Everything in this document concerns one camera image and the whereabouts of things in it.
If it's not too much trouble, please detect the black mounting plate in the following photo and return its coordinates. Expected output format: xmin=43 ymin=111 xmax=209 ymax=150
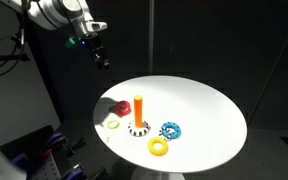
xmin=0 ymin=124 xmax=88 ymax=180

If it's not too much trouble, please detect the thin yellow-green ring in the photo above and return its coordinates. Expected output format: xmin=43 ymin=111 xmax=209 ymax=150
xmin=106 ymin=119 xmax=121 ymax=130

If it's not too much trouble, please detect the blue dotted toy ring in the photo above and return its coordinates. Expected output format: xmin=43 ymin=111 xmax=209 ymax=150
xmin=159 ymin=121 xmax=182 ymax=141

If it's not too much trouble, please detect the purple-handled clamp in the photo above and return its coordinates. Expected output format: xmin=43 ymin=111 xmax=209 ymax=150
xmin=44 ymin=131 xmax=65 ymax=149
xmin=63 ymin=163 xmax=87 ymax=180
xmin=9 ymin=152 xmax=29 ymax=167

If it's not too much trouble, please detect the dark robot gripper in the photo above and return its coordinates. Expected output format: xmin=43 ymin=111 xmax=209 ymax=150
xmin=87 ymin=33 xmax=112 ymax=72

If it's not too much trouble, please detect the orange peg ring holder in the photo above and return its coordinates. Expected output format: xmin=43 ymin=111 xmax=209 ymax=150
xmin=127 ymin=95 xmax=151 ymax=138

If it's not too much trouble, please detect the white table pedestal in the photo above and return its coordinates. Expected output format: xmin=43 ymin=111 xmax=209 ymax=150
xmin=130 ymin=166 xmax=186 ymax=180

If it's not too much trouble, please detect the black clamp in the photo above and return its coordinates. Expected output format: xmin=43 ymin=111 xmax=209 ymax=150
xmin=63 ymin=137 xmax=87 ymax=158

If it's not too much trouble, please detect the grey robot base column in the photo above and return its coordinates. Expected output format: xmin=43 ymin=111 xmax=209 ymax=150
xmin=0 ymin=133 xmax=28 ymax=180

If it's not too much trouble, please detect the red toy ring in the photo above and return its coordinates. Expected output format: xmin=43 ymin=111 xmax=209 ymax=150
xmin=114 ymin=100 xmax=132 ymax=118

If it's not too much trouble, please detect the grey vertical pole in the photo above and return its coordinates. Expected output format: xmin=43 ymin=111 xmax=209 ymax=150
xmin=148 ymin=0 xmax=156 ymax=76

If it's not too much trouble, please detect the yellow toy ring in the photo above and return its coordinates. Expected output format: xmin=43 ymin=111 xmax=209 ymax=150
xmin=147 ymin=136 xmax=169 ymax=157

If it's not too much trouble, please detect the black camera stand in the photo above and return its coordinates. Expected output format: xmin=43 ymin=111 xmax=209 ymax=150
xmin=0 ymin=19 xmax=32 ymax=64

